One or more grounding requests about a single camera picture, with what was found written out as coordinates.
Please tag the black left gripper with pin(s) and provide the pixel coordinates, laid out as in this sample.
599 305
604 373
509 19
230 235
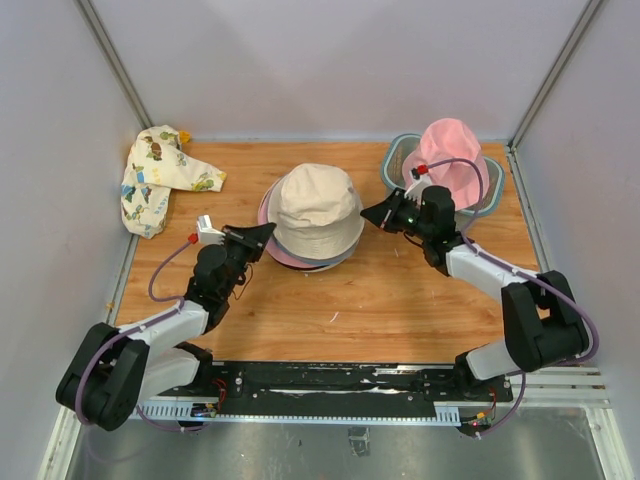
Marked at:
253 238

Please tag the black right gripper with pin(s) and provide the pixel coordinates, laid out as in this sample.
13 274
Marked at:
384 214

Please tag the pink bucket hat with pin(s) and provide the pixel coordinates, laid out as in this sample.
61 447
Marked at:
263 216

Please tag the tan bucket hat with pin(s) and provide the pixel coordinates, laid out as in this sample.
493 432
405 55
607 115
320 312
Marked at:
316 209

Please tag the grey hat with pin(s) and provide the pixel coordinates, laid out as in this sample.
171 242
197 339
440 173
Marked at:
281 255

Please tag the dusty pink hat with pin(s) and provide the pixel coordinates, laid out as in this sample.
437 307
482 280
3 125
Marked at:
442 140

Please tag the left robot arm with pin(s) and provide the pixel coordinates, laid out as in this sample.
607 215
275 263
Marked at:
114 369

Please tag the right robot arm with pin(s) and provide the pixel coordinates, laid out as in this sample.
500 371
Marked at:
542 324

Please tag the grey plastic basket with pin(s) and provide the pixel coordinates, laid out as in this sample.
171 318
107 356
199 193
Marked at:
392 177

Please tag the cartoon print cloth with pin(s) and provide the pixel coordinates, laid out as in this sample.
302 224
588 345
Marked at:
156 166

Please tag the small yellow object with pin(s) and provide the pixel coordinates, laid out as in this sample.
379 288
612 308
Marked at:
184 137

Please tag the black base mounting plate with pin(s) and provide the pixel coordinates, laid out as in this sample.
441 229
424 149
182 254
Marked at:
338 391

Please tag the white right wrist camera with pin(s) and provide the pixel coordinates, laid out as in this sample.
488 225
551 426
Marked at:
420 179

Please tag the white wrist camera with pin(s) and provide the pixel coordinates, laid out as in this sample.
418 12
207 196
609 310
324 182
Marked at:
206 234
420 179

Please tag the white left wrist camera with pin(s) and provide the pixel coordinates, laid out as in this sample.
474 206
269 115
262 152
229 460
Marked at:
206 234

